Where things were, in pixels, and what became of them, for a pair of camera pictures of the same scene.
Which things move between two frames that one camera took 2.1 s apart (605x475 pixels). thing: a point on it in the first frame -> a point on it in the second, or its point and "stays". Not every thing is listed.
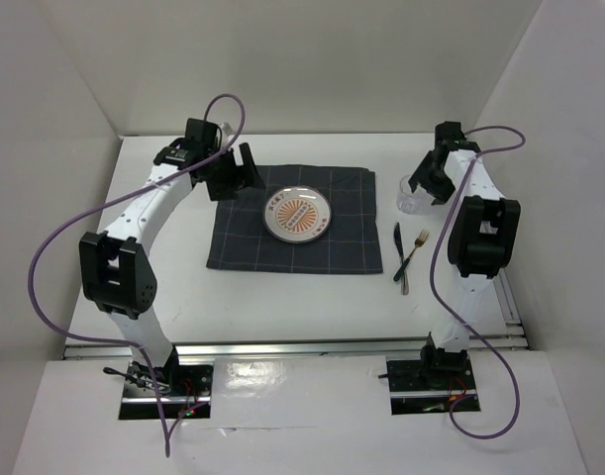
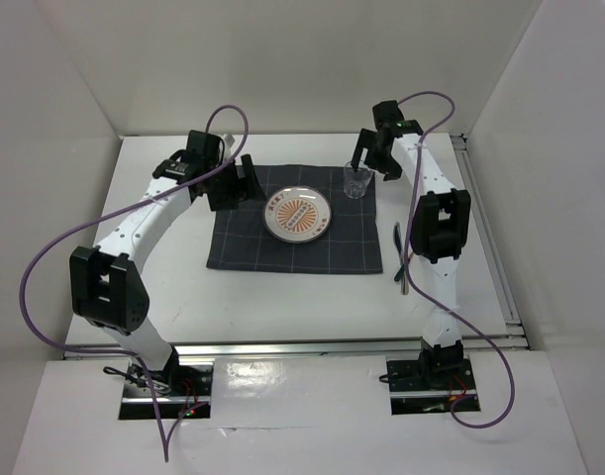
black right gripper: [441, 192] -> [390, 168]
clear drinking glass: [412, 202] -> [355, 183]
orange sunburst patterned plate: [297, 214] stays
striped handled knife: [399, 244] stays
